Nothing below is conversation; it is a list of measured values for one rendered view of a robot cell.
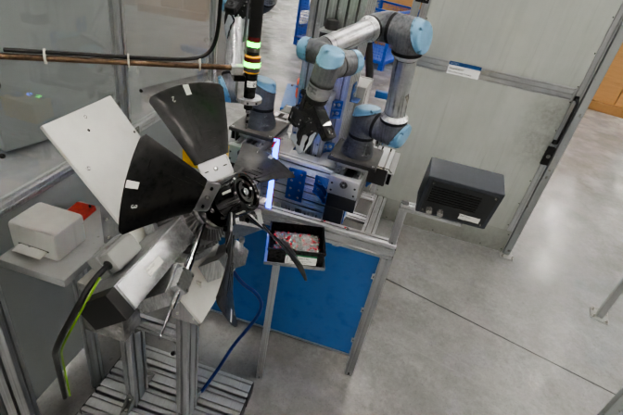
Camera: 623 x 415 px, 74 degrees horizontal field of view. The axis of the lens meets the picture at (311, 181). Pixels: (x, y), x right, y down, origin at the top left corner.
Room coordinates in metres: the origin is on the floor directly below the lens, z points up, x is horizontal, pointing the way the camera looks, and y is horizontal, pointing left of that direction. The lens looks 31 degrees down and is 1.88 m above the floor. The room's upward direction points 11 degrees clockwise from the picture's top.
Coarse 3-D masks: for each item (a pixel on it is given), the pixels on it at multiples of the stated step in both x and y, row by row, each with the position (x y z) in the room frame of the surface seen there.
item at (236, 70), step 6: (234, 66) 1.06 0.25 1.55; (234, 72) 1.05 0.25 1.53; (240, 72) 1.06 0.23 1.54; (234, 78) 1.05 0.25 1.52; (240, 78) 1.05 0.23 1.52; (240, 84) 1.06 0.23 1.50; (240, 90) 1.06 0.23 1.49; (240, 96) 1.06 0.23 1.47; (258, 96) 1.10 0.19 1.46; (240, 102) 1.05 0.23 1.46; (246, 102) 1.05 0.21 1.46; (252, 102) 1.05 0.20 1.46; (258, 102) 1.07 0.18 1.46
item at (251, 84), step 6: (246, 78) 1.07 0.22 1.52; (252, 78) 1.07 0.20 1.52; (246, 84) 1.07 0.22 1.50; (252, 84) 1.07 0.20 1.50; (246, 90) 1.07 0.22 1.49; (252, 90) 1.07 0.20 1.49; (246, 96) 1.07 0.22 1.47; (252, 96) 1.07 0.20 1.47; (246, 108) 1.07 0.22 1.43; (252, 108) 1.08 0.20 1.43
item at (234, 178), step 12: (228, 180) 0.97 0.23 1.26; (240, 180) 1.00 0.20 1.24; (252, 180) 1.04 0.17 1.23; (240, 192) 0.96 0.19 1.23; (252, 192) 1.00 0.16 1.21; (216, 204) 0.94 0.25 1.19; (228, 204) 0.93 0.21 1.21; (240, 204) 0.93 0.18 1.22; (252, 204) 0.98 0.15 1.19; (204, 216) 0.93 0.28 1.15; (216, 216) 0.95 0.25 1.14; (240, 216) 0.96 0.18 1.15
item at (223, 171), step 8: (208, 160) 1.03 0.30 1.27; (216, 160) 1.04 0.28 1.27; (224, 160) 1.05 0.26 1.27; (200, 168) 1.02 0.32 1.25; (208, 168) 1.02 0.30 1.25; (224, 168) 1.04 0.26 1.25; (232, 168) 1.04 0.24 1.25; (208, 176) 1.01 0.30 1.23; (216, 176) 1.02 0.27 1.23; (224, 176) 1.02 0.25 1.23
